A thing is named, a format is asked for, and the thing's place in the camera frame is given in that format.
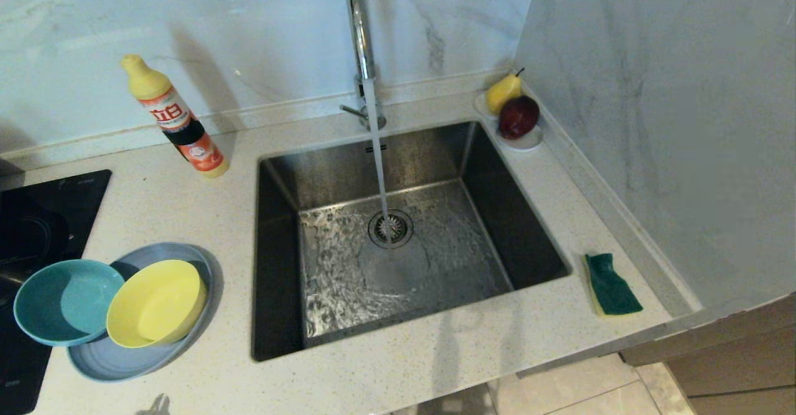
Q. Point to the yellow dish soap bottle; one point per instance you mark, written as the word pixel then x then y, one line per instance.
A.
pixel 177 125

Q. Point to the green and yellow sponge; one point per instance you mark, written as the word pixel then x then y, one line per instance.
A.
pixel 612 287

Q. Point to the teal bowl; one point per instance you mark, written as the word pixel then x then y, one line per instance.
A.
pixel 65 306

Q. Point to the metal sink drain strainer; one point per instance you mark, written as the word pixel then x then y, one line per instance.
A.
pixel 401 228

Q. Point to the stainless steel sink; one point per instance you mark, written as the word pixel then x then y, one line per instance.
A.
pixel 435 153

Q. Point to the running water stream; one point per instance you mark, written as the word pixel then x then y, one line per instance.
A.
pixel 376 153

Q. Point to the dark red apple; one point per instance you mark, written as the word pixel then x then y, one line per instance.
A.
pixel 518 117

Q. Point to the yellow pear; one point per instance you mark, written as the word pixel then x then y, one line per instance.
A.
pixel 500 94

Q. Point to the chrome kitchen faucet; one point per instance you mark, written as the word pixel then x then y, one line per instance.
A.
pixel 360 29

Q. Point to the yellow bowl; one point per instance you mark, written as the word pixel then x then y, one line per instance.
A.
pixel 155 306

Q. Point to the grey-blue plate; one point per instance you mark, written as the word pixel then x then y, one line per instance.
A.
pixel 124 365

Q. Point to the black induction cooktop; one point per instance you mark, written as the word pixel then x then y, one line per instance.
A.
pixel 37 222

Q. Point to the light wood cabinet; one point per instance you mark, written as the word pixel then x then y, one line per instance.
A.
pixel 734 359

